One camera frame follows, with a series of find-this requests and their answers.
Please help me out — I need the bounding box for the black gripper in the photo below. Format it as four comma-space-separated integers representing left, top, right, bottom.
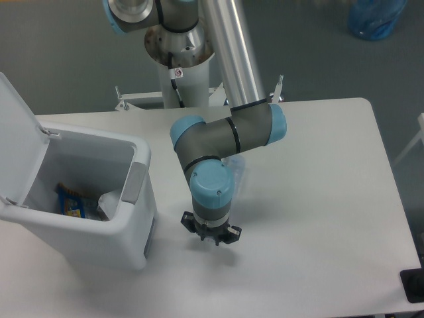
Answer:
181, 211, 242, 246

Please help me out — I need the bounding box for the crushed clear plastic bottle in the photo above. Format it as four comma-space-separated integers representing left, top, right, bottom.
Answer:
204, 155, 245, 226

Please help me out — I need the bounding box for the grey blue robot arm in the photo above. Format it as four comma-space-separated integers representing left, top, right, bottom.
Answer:
103, 1, 287, 244

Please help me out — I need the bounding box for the white trash can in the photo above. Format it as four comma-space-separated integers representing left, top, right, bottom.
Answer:
1, 123, 157, 270

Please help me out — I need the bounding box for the white trash can lid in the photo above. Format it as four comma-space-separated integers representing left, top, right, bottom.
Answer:
1, 74, 61, 206

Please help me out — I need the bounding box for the blue snack wrapper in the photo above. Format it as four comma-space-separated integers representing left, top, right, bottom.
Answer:
57, 183, 85, 219

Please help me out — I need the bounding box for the black device at edge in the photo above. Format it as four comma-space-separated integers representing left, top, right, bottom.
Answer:
400, 268, 423, 303

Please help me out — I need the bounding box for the blue water jug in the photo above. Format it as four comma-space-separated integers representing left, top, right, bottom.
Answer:
347, 0, 408, 41

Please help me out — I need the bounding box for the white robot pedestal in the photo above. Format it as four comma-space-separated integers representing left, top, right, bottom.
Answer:
114, 16, 286, 112

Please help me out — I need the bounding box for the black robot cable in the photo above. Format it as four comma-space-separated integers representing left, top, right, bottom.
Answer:
167, 52, 186, 109

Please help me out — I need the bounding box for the white frame at right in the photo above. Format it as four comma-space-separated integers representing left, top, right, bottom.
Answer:
393, 113, 424, 166

